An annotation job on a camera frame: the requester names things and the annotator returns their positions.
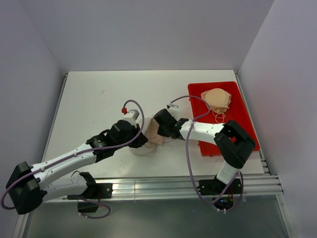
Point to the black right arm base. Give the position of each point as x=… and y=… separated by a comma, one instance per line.
x=232, y=196

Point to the pink bra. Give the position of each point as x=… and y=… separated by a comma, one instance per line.
x=152, y=134

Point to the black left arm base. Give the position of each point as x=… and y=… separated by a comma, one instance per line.
x=90, y=200

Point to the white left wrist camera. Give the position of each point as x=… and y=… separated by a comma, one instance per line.
x=130, y=115

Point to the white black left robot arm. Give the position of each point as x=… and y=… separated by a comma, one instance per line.
x=29, y=186

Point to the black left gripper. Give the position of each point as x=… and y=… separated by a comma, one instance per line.
x=140, y=141

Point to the aluminium mounting rail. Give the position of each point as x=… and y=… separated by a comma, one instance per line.
x=142, y=178

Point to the beige bra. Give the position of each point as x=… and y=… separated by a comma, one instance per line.
x=218, y=101

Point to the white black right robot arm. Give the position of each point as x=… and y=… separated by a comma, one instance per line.
x=233, y=142

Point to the red plastic tray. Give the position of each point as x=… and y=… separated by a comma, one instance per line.
x=237, y=111

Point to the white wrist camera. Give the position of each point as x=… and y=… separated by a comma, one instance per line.
x=173, y=110
x=130, y=115

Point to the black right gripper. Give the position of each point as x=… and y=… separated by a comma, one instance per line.
x=161, y=132

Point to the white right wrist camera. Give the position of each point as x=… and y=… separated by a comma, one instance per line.
x=173, y=110

